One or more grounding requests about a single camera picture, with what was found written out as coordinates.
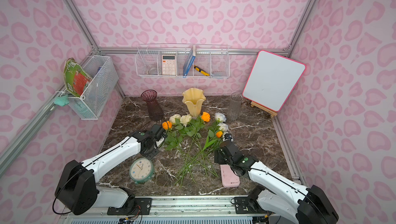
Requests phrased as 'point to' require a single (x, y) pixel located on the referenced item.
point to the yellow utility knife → (202, 72)
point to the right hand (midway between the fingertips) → (218, 152)
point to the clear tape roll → (152, 69)
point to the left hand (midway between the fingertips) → (148, 146)
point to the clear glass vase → (234, 106)
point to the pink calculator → (168, 65)
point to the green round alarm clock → (141, 170)
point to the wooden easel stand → (266, 110)
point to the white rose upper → (219, 117)
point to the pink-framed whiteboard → (271, 80)
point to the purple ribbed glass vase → (154, 110)
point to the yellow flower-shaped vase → (194, 97)
